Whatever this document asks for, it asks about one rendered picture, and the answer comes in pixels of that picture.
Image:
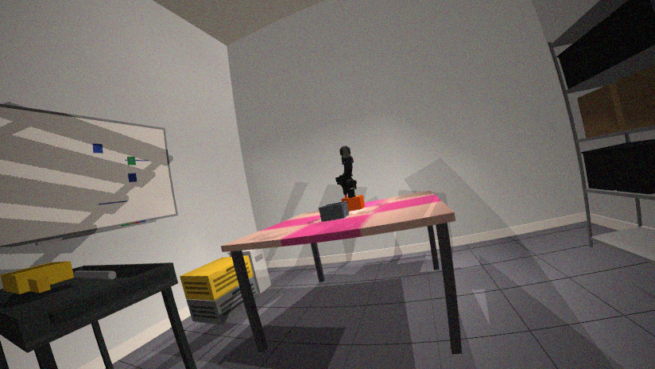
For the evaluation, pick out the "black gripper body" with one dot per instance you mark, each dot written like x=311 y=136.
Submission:
x=349 y=180

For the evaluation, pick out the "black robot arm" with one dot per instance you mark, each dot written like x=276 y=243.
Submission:
x=347 y=159

